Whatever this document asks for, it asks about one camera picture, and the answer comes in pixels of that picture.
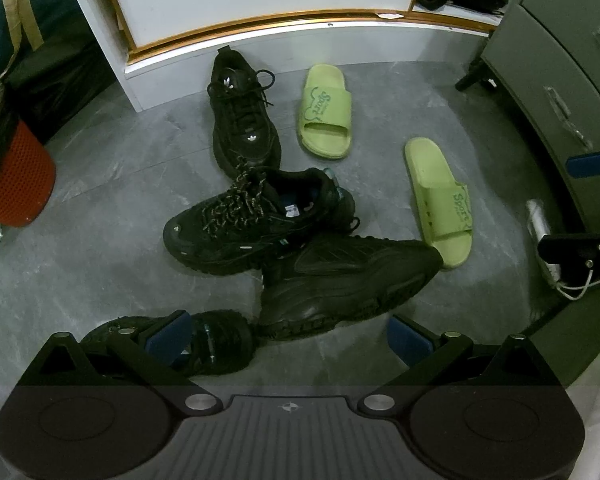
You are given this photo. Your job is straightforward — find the orange perforated basket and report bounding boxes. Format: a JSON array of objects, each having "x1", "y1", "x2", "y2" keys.
[{"x1": 0, "y1": 120, "x2": 57, "y2": 228}]

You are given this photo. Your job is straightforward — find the white cable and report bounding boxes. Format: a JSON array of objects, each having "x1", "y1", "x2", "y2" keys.
[{"x1": 555, "y1": 259, "x2": 600, "y2": 302}]

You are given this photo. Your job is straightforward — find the dark teal bag tan strap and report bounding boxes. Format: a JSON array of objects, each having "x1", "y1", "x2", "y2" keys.
[{"x1": 0, "y1": 0, "x2": 116, "y2": 146}]

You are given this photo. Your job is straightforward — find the black sneaker speckled laces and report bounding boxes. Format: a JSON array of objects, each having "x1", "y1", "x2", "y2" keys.
[
  {"x1": 80, "y1": 309, "x2": 256, "y2": 378},
  {"x1": 162, "y1": 157, "x2": 362, "y2": 277}
]

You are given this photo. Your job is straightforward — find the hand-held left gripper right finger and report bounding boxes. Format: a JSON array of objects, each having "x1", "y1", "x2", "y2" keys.
[{"x1": 357, "y1": 314, "x2": 566, "y2": 415}]

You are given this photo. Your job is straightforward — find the grey-green drawer cabinet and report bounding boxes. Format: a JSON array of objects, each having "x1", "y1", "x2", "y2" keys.
[{"x1": 455, "y1": 0, "x2": 600, "y2": 241}]

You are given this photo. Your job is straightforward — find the black chunky sneaker white logo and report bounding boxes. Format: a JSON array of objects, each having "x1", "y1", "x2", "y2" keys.
[
  {"x1": 256, "y1": 234, "x2": 445, "y2": 341},
  {"x1": 207, "y1": 46, "x2": 283, "y2": 183}
]

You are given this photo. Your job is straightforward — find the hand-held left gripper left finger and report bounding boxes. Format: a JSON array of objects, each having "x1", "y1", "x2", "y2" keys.
[{"x1": 17, "y1": 310, "x2": 223, "y2": 416}]

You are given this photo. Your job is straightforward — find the white power strip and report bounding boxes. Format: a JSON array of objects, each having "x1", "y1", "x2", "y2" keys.
[{"x1": 525, "y1": 199, "x2": 563, "y2": 288}]

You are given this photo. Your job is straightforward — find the olive green furniture side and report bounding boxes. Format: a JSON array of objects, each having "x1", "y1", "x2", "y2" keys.
[{"x1": 522, "y1": 280, "x2": 600, "y2": 391}]

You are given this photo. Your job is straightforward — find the light green slide sandal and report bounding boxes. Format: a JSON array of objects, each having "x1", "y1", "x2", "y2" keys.
[
  {"x1": 404, "y1": 137, "x2": 474, "y2": 270},
  {"x1": 297, "y1": 64, "x2": 353, "y2": 161}
]

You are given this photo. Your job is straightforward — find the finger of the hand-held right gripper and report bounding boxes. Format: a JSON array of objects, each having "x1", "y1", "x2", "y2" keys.
[
  {"x1": 566, "y1": 146, "x2": 600, "y2": 179},
  {"x1": 537, "y1": 232, "x2": 600, "y2": 287}
]

